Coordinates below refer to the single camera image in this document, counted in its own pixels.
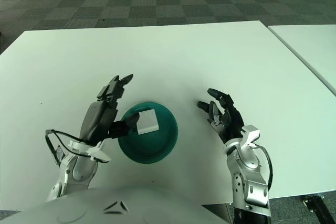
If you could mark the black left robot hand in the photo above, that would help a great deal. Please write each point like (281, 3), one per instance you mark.
(98, 119)

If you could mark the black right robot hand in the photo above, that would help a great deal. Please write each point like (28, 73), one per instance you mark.
(232, 124)

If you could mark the white charger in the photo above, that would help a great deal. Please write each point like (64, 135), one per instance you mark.
(148, 121)

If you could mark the green plate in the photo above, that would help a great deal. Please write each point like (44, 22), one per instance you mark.
(157, 145)

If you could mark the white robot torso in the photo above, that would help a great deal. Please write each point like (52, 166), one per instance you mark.
(157, 208)

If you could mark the black table leg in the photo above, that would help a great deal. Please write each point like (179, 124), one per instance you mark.
(314, 208)

